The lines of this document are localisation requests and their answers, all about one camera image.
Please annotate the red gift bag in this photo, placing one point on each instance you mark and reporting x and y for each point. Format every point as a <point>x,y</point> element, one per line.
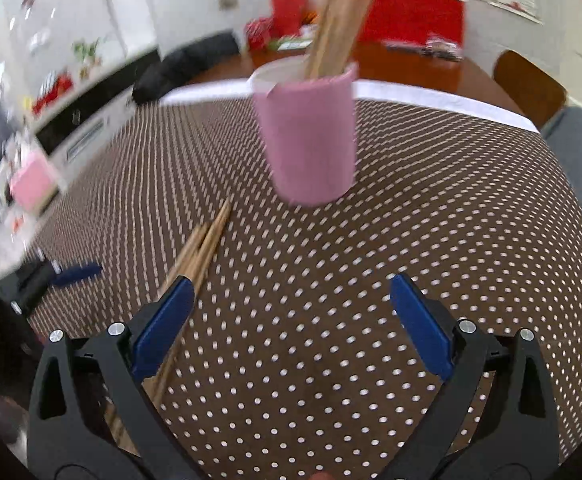
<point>411,10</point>

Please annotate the bundle of wooden chopsticks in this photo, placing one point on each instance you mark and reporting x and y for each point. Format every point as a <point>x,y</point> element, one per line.
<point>331,35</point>

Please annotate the potted green plant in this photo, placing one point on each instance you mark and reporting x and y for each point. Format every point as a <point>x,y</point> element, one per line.
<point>88,52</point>

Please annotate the white sideboard cabinet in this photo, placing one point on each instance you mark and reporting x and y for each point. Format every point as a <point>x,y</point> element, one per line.
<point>96,125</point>

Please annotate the row of red soda cans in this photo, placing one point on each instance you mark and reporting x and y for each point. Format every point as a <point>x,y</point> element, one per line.
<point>257,32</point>

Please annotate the wooden chopstick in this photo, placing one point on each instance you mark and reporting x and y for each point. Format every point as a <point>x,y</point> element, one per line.
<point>193,250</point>
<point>216,235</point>
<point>181,265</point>

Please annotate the brown wooden chair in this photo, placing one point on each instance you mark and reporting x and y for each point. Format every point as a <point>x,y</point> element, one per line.
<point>526,85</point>

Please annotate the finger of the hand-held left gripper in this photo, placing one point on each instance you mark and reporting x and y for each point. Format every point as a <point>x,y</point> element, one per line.
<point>77,274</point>
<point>28,287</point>

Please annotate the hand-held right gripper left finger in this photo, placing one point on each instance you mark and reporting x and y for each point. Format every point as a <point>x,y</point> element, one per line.
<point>163,327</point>

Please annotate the butterfly wall decoration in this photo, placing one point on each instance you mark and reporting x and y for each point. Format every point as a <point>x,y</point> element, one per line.
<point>29,0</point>

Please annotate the red tissue box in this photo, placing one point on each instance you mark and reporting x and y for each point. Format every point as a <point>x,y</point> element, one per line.
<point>53,92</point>

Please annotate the pink cup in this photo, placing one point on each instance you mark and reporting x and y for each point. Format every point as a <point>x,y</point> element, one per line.
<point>311,150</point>

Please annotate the red upright box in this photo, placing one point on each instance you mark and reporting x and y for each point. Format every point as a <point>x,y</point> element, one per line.
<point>288,15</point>

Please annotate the person's right hand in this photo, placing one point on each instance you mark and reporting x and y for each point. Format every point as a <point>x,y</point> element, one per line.
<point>325,476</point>

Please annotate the brown polka dot tablecloth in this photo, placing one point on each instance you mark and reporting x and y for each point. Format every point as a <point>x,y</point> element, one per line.
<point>371,235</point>

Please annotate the black jacket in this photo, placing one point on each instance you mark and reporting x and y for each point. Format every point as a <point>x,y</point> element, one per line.
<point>186,62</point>

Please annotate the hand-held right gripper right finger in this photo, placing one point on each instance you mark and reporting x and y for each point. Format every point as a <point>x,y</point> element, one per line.
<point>421,327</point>

